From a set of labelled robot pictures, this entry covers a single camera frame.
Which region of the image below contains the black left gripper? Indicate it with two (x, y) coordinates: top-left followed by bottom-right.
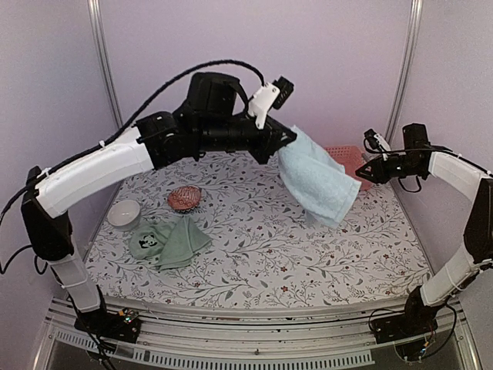
(199, 113), (298, 164)

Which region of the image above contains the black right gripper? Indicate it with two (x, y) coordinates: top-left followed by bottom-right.
(355, 154), (423, 185)

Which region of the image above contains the light blue towel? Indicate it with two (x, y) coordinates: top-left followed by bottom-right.
(277, 126), (361, 228)

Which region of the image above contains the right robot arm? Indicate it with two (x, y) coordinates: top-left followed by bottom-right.
(356, 123), (492, 336)

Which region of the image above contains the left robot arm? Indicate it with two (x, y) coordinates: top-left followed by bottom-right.
(21, 72), (296, 335)

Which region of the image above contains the pink plastic basket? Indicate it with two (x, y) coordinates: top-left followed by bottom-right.
(325, 145), (373, 190)

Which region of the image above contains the floral table mat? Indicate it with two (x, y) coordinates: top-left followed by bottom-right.
(86, 153), (431, 309)

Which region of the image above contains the green panda towel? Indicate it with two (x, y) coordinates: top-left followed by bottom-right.
(128, 216), (212, 271)

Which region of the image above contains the white ceramic bowl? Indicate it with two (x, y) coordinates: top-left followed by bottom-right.
(107, 200), (141, 231)

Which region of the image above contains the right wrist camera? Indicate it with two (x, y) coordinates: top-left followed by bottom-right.
(364, 129), (391, 160)

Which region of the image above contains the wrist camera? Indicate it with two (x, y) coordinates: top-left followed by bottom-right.
(364, 129), (391, 160)
(247, 76), (294, 130)

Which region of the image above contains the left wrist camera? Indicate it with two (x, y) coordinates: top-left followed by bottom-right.
(247, 76), (294, 130)

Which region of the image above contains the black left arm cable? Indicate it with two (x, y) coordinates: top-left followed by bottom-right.
(0, 59), (267, 217)

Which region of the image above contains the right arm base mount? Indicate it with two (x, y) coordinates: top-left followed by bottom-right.
(369, 314), (438, 344)

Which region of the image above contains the front aluminium rail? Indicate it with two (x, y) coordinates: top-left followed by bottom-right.
(44, 298), (467, 367)

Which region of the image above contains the right aluminium frame post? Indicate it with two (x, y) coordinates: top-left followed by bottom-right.
(384, 0), (424, 140)

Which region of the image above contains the aluminium frame post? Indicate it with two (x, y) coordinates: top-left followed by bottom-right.
(87, 0), (123, 128)
(384, 0), (424, 140)

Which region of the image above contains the left aluminium frame post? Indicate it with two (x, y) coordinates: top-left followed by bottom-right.
(87, 0), (123, 128)

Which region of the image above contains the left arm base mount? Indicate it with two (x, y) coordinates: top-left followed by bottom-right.
(75, 309), (142, 344)

